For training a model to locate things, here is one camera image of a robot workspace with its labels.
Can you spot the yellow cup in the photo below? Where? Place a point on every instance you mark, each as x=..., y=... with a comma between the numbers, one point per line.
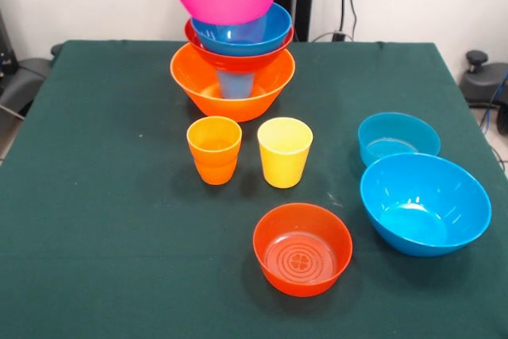
x=285, y=164

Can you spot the blue cup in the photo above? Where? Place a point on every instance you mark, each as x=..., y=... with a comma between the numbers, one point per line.
x=236, y=85

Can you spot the orange cup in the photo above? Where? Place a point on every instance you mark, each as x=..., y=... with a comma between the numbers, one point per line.
x=214, y=144
x=216, y=175

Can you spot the dark green table cloth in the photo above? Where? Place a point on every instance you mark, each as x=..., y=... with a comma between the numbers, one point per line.
x=222, y=311

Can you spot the large blue bowl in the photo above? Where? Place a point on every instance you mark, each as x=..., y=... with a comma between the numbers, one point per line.
x=274, y=37
x=424, y=204

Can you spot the black pedestal leg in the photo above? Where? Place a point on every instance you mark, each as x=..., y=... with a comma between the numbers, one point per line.
x=24, y=77
x=482, y=85

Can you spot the small teal blue bowl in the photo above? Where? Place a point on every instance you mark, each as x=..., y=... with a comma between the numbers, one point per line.
x=397, y=136

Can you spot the large orange bowl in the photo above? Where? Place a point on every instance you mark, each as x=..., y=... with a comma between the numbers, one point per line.
x=238, y=110

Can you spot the wide red bowl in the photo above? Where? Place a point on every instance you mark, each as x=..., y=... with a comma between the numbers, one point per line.
x=238, y=63

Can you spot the small red bowl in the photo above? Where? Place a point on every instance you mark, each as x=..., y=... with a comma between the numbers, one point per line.
x=301, y=259

